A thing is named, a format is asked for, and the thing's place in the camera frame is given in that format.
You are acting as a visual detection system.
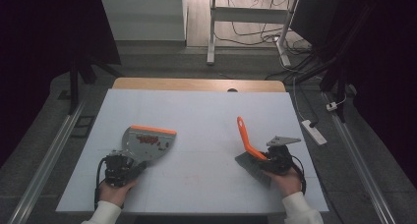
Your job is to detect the person's right hand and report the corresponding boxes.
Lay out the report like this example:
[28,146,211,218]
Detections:
[262,167,304,198]

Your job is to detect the person's left hand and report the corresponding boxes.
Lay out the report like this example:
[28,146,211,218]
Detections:
[97,179,140,208]

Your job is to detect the grey brush with orange handle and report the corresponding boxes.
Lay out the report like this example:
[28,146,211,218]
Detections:
[234,116,273,189]

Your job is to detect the tangle of black floor cables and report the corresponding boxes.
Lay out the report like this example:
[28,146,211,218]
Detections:
[214,0,318,56]

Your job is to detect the black tripod stand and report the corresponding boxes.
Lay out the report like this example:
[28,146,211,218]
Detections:
[288,50,353,124]
[58,51,116,116]

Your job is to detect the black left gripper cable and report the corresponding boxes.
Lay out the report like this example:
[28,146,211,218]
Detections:
[93,157,110,212]

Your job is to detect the white power strip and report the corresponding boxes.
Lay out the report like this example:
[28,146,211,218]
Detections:
[301,119,328,146]

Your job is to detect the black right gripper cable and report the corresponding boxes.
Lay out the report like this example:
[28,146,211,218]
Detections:
[290,154,308,196]

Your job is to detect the dark curtain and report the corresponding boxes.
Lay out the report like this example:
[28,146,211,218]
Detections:
[328,0,417,189]
[0,0,122,168]

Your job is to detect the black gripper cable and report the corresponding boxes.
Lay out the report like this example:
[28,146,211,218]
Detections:
[290,154,308,196]
[93,157,110,212]

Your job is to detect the aluminium floor rail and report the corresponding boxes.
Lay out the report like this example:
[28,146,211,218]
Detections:
[322,91,398,224]
[7,97,87,224]

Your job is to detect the wooden table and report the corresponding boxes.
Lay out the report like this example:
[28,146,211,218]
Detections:
[111,77,287,93]

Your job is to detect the white metal desk frame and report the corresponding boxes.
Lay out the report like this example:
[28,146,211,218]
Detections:
[206,0,300,68]

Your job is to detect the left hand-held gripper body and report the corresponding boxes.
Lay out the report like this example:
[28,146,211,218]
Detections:
[103,149,136,188]

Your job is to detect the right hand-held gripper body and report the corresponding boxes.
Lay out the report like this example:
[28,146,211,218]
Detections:
[265,135,302,177]

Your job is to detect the white cabinet panel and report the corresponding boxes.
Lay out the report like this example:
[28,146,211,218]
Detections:
[98,0,187,42]

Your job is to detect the white power strip cable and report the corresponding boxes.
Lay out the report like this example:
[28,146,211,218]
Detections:
[292,76,309,123]

